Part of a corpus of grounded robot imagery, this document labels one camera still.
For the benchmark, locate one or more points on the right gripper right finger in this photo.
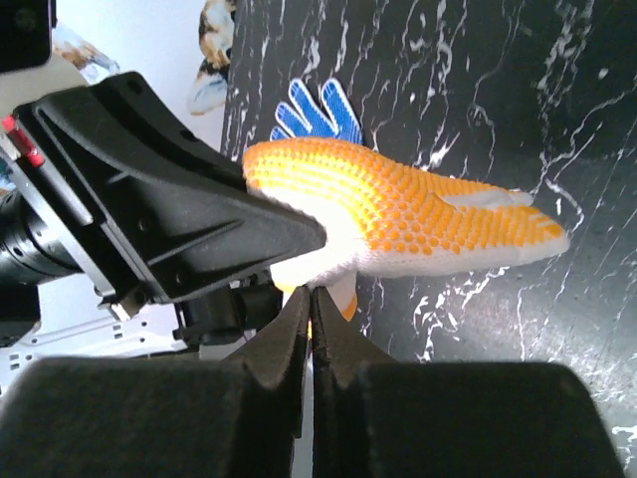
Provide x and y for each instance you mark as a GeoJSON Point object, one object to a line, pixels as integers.
{"type": "Point", "coordinates": [378, 417]}

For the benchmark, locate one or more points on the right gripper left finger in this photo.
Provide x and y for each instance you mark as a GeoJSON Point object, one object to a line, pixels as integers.
{"type": "Point", "coordinates": [115, 417]}

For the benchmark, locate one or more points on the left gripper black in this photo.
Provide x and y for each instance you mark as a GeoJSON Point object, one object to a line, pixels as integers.
{"type": "Point", "coordinates": [110, 184]}

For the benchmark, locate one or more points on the yellow coated glove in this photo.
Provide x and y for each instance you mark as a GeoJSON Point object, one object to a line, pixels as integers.
{"type": "Point", "coordinates": [385, 219]}

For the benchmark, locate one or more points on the blue dotted glove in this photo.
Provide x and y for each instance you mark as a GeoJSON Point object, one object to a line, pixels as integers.
{"type": "Point", "coordinates": [330, 116]}

